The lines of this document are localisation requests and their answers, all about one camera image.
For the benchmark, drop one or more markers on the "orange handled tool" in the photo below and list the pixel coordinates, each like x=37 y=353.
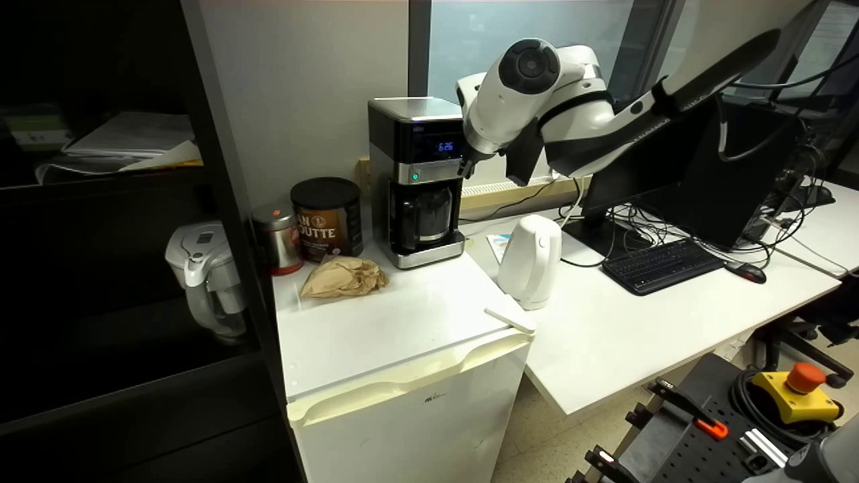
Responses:
x=700 y=420

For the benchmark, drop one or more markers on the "white water filter jug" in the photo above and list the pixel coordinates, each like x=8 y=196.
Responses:
x=198 y=255

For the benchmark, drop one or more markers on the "black computer keyboard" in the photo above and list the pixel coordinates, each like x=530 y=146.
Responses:
x=657 y=265

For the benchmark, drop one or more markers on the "cardboard tube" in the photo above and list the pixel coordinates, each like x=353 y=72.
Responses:
x=518 y=200

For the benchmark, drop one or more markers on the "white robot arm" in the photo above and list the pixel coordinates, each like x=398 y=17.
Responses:
x=542 y=99

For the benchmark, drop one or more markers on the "yellow red emergency stop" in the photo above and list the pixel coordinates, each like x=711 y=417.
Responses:
x=798 y=396

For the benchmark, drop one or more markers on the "dark coffee canister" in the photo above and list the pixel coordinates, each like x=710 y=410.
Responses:
x=328 y=217

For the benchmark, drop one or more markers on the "black monitor stand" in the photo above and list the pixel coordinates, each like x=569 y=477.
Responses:
x=616 y=233

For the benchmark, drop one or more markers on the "black silver coffeemaker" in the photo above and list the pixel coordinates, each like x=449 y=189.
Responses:
x=417 y=151

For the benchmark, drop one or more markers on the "black shelving unit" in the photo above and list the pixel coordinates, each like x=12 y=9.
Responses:
x=103 y=371

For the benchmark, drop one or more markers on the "brown crumpled paper bag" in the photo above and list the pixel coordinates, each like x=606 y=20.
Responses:
x=341 y=276

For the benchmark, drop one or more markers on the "small silver red can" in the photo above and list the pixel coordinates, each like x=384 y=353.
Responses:
x=283 y=239

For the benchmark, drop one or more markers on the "black computer mouse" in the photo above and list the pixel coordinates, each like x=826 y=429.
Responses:
x=746 y=272

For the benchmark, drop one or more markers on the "stack of papers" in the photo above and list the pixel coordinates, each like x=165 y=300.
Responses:
x=128 y=139

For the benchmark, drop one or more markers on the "white mini fridge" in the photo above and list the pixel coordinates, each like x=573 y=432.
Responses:
x=406 y=385

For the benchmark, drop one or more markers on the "white electric kettle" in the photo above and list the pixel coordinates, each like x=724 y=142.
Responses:
x=530 y=261

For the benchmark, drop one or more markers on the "black computer monitor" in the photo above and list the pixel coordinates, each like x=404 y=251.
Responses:
x=707 y=173

